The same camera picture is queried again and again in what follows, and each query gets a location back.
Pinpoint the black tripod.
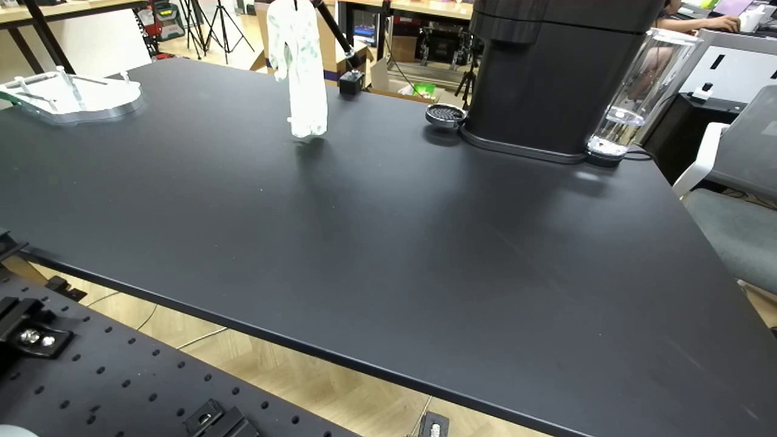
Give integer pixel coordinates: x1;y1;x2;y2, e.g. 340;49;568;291
187;0;256;62

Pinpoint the small black mount block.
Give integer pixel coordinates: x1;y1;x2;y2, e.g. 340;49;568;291
180;395;267;437

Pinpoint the grey office chair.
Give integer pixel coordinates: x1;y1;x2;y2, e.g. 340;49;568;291
669;82;777;303

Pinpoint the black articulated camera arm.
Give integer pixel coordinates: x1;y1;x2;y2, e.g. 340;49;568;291
310;0;359;59

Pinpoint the small black round lid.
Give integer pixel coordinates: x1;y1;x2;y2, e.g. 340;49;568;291
423;103;470;134

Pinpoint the thin floor cable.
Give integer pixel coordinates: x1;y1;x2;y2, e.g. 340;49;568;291
79;288;230;353

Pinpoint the white panel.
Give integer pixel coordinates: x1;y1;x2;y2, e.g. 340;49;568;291
46;8;155;79

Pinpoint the white cloth with green pattern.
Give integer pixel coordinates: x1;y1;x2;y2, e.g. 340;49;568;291
262;0;329;144

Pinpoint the black bracket with silver screws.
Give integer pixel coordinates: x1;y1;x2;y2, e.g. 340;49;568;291
0;297;77;359

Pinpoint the small silver bracket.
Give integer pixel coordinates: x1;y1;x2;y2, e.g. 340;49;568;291
418;407;450;437

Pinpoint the clear plate with metal pegs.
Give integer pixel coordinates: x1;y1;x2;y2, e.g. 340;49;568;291
0;66;146;127

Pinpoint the person forearm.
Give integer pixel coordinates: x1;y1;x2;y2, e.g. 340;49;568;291
657;11;742;37

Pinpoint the black perforated breadboard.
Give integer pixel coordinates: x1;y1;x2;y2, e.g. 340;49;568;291
0;271;359;437

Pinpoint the wooden desk with black legs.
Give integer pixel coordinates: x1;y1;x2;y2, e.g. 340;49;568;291
0;0;152;77

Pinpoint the clear glass cup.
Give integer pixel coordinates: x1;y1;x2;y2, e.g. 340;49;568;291
584;27;704;162

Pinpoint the wooden shelf board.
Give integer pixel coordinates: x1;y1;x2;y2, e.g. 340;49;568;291
338;0;476;24

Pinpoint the large black appliance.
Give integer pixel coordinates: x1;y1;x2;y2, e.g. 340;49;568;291
458;0;669;166

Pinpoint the black table clamp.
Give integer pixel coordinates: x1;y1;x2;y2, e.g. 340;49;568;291
335;69;365;99

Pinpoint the white desk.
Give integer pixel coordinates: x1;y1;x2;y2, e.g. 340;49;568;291
676;28;777;107

